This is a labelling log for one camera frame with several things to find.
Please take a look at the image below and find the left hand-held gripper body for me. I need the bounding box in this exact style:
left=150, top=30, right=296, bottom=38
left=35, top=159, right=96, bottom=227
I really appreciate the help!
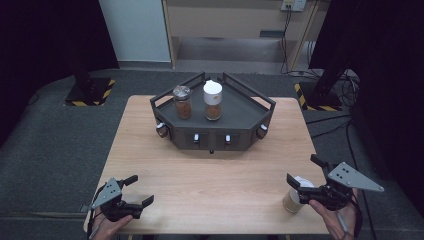
left=91, top=177, right=145, bottom=223

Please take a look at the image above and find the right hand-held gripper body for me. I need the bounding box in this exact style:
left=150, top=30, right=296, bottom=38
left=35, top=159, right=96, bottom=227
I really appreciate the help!
left=297, top=161, right=385, bottom=212

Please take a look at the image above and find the wide white-lid spice jar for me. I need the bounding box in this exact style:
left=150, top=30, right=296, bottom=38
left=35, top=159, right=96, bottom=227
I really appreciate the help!
left=282, top=175, right=315, bottom=215

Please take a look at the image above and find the silver-lid glass spice jar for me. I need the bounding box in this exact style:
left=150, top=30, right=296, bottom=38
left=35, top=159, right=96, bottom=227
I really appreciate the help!
left=172, top=84, right=194, bottom=121

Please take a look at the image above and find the dark corner shelf rack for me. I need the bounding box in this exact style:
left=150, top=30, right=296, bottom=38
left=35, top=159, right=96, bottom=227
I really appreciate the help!
left=149, top=71, right=277, bottom=155

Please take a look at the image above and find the tall white-lid spice jar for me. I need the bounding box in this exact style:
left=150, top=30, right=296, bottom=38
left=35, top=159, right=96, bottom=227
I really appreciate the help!
left=202, top=79, right=224, bottom=122

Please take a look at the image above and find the person's left hand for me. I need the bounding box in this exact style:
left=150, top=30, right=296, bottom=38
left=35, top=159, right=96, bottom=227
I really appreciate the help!
left=90, top=213, right=134, bottom=240

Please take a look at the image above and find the person's right hand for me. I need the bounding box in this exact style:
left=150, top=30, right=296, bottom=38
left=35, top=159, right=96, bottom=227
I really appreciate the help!
left=307, top=188, right=360, bottom=240

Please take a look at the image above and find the black stand with striped base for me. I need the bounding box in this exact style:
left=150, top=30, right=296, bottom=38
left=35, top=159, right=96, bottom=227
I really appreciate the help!
left=64, top=56, right=117, bottom=107
left=294, top=64, right=345, bottom=112

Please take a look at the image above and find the dark curtain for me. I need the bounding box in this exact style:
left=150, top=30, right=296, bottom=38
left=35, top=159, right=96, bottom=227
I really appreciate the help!
left=309, top=0, right=424, bottom=209
left=0, top=0, right=120, bottom=148

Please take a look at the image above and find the white panel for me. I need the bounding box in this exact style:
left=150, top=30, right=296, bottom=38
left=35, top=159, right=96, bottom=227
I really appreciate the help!
left=98, top=0, right=172, bottom=64

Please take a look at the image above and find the beige wooden cabinet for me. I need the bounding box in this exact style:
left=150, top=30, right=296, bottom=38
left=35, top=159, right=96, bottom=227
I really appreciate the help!
left=161, top=0, right=322, bottom=72

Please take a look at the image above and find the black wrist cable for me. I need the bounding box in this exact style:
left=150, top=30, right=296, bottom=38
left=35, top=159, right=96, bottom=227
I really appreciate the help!
left=86, top=184, right=108, bottom=240
left=349, top=194, right=365, bottom=238

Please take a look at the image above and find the black floor cable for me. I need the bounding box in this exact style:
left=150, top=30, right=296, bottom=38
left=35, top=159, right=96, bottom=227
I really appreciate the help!
left=305, top=113, right=369, bottom=208

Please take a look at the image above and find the tangled black cable bundle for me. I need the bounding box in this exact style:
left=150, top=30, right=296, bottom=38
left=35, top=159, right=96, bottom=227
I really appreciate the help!
left=338, top=70, right=362, bottom=108

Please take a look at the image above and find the black socket cable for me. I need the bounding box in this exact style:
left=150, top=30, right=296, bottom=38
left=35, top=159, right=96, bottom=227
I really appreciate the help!
left=279, top=5, right=322, bottom=80

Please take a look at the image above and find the white wall socket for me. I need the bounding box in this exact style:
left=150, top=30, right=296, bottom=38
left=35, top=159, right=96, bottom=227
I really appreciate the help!
left=280, top=0, right=307, bottom=12

